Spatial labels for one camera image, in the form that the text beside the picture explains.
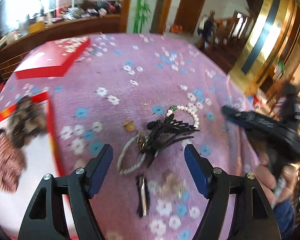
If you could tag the black metal barrette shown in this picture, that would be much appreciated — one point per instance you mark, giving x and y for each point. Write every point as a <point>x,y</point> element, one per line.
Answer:
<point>143,195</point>

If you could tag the red plaid scrunchie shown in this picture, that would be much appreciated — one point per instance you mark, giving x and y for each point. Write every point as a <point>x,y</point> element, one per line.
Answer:
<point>12,164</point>

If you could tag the floral purple bedspread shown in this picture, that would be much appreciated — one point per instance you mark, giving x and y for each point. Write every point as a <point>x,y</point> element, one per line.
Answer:
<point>137,78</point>

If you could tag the yellow box on shelf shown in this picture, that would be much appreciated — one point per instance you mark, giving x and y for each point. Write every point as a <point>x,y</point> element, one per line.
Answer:
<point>38,26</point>

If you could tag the red tray box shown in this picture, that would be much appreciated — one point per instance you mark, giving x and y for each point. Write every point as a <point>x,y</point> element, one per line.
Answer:
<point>28,151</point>

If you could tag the red box lid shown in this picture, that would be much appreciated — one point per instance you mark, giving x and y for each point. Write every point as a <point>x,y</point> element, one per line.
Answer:
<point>53,58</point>

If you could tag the black claw hair clip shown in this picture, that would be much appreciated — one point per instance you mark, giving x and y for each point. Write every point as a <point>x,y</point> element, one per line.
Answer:
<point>164,134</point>

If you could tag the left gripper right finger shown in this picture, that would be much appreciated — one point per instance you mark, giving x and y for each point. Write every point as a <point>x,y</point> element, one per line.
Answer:
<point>233,201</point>

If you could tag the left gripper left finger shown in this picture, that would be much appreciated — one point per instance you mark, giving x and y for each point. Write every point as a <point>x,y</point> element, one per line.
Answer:
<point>45,216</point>

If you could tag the wooden framed mirror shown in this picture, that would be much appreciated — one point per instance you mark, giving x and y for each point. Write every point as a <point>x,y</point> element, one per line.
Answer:
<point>57,0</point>

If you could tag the bamboo painted panel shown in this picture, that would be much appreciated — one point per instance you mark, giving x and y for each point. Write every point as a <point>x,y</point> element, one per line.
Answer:
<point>143,13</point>

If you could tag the gold blue pillar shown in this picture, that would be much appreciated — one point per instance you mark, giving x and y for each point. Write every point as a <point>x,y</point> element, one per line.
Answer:
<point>272,52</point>

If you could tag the right hand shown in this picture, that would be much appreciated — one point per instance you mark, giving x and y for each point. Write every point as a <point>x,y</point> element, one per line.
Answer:
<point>268,181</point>

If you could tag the brown wooden door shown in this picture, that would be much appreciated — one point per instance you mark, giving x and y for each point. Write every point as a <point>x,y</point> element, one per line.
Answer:
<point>188,14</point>

